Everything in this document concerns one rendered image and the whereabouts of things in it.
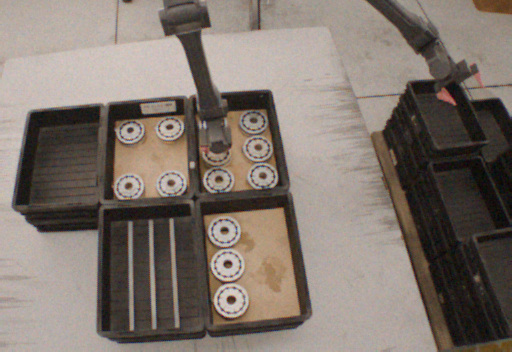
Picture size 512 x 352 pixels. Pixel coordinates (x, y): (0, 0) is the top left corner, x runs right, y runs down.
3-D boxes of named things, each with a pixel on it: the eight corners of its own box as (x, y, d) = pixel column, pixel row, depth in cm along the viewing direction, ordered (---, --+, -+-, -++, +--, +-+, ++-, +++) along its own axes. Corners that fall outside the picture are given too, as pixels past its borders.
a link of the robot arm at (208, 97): (204, -8, 92) (157, 2, 92) (207, 9, 89) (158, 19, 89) (229, 101, 129) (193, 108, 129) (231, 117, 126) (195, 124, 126)
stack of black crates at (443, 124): (379, 130, 237) (406, 80, 199) (424, 125, 239) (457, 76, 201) (401, 192, 217) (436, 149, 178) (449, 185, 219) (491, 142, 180)
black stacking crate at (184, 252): (108, 219, 139) (100, 206, 129) (196, 213, 140) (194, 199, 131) (107, 341, 118) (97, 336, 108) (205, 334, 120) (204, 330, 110)
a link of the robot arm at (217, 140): (225, 96, 124) (196, 101, 125) (230, 128, 118) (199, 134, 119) (230, 119, 134) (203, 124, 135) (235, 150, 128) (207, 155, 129)
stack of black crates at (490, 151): (439, 124, 240) (455, 101, 221) (480, 119, 242) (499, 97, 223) (465, 183, 219) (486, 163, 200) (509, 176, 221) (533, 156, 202)
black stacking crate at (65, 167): (39, 127, 158) (28, 110, 148) (111, 121, 160) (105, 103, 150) (25, 223, 138) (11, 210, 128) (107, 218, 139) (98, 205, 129)
